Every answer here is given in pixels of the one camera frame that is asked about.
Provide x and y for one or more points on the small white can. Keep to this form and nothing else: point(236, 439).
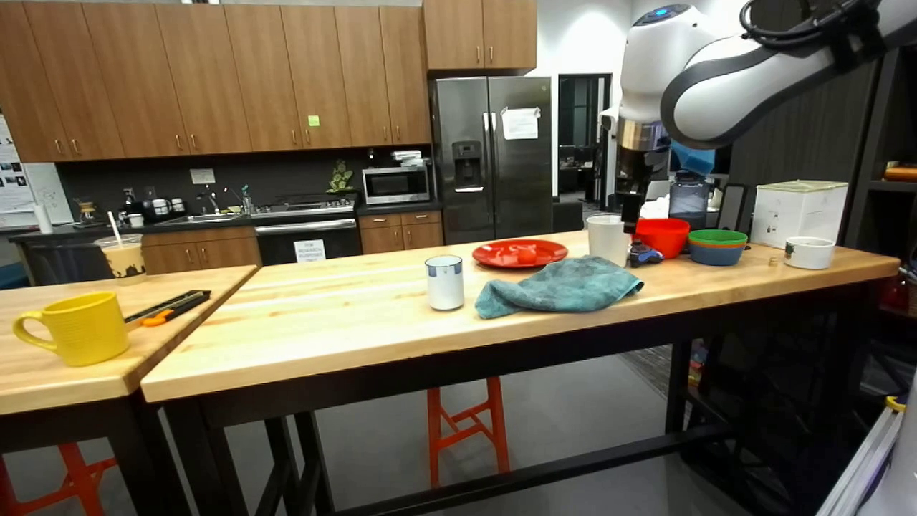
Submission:
point(445, 285)

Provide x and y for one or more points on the short wooden work table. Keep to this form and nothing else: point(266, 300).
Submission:
point(95, 381)

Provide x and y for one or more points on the white paper note on refrigerator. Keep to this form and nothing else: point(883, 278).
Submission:
point(519, 123)

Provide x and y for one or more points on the blue bowl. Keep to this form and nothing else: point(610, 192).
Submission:
point(717, 257)

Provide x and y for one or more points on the green bowl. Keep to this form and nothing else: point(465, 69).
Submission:
point(717, 239)

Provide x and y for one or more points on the green potted plant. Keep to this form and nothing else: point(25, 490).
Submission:
point(343, 178)

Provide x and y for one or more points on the blue towel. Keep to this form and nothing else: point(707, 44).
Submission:
point(562, 288)

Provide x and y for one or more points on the white wall outlet plate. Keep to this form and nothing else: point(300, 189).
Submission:
point(203, 175)

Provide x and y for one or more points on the red bowl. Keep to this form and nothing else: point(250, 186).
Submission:
point(663, 237)

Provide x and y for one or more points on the red plate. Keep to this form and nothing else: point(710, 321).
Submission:
point(519, 252)

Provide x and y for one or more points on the tall white cup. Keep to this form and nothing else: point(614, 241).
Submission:
point(607, 241)

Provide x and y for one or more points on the wooden upper cabinets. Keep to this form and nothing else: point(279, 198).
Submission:
point(190, 76)

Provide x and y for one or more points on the black shelving unit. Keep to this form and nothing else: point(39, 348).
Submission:
point(893, 218)

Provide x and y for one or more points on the plastic cup with straw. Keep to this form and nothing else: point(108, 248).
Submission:
point(121, 257)

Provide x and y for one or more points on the wooden lower cabinets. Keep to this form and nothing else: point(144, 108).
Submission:
point(203, 248)

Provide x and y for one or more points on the yellow mug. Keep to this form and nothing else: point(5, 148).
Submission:
point(82, 330)

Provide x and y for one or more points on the long wooden work table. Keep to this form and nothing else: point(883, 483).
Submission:
point(383, 315)

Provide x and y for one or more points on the black steel refrigerator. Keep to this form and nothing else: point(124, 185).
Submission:
point(492, 162)

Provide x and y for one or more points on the black dishwasher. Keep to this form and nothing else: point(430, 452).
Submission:
point(306, 239)

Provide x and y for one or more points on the blue chair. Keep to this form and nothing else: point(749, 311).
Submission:
point(12, 274)

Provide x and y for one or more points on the black and orange utility knife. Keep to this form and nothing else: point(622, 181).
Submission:
point(173, 304)

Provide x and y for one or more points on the white wall poster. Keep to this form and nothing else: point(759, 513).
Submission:
point(6, 175)

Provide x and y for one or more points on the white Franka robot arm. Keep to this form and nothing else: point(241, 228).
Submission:
point(754, 76)

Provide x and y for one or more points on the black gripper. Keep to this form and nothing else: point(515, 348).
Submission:
point(641, 172)

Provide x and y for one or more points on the white cardboard box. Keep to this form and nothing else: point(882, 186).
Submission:
point(802, 212)

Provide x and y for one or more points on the wooden cabinets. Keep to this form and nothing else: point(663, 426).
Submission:
point(203, 248)
point(190, 76)

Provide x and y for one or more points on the black chair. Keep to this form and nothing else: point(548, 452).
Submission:
point(62, 259)

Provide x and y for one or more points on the white ramekin with dark contents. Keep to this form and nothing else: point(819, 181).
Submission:
point(809, 252)

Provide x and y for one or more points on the green sticky note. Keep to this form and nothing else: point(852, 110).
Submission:
point(314, 122)

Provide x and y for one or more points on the steel microwave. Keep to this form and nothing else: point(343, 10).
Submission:
point(395, 185)

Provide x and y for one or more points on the blue wrist mount disc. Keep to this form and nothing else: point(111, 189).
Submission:
point(691, 158)

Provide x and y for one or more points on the small dark blue object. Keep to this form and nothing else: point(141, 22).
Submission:
point(645, 257)

